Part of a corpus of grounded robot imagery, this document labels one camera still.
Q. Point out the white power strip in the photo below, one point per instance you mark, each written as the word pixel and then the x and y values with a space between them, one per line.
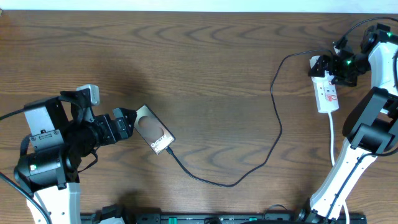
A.
pixel 325 94

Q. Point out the white USB charger adapter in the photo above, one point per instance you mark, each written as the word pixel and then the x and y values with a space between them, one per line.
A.
pixel 321 69

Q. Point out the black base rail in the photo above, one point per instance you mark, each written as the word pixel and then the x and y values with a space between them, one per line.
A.
pixel 274 214

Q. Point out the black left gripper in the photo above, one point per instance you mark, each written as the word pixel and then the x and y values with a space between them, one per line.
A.
pixel 113 127

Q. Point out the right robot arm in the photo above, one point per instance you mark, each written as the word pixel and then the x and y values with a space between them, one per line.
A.
pixel 370 130

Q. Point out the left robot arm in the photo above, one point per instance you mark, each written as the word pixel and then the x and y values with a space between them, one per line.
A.
pixel 64 130

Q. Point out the bronze Galaxy smartphone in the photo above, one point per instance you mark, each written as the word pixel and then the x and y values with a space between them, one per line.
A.
pixel 152 130

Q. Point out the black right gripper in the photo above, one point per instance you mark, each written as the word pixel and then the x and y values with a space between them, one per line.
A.
pixel 333 70

